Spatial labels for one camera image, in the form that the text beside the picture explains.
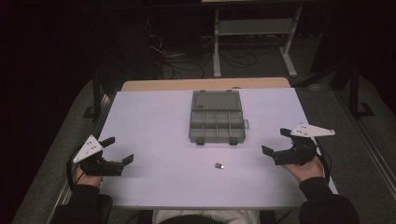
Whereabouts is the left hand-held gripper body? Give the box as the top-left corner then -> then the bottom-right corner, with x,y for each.
73,133 -> 125,177

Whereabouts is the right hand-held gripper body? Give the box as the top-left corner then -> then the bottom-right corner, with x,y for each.
273,122 -> 336,166

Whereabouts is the grey plastic organizer box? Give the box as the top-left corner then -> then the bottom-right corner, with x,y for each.
188,89 -> 250,147

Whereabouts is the person's left hand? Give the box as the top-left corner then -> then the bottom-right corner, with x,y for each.
74,166 -> 104,188

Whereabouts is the person's right hand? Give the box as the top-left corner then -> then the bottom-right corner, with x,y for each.
281,155 -> 326,185

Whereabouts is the black metal stand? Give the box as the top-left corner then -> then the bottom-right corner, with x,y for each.
347,62 -> 376,119
81,66 -> 109,123

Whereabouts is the wooden table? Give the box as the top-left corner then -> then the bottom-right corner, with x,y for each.
120,77 -> 292,92

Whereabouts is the white metal shelf stand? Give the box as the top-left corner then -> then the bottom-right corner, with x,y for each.
212,5 -> 304,78

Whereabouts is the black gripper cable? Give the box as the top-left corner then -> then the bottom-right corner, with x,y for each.
65,145 -> 86,191
314,143 -> 333,185

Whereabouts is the tangle of floor cables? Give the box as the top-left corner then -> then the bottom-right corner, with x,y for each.
145,17 -> 260,80

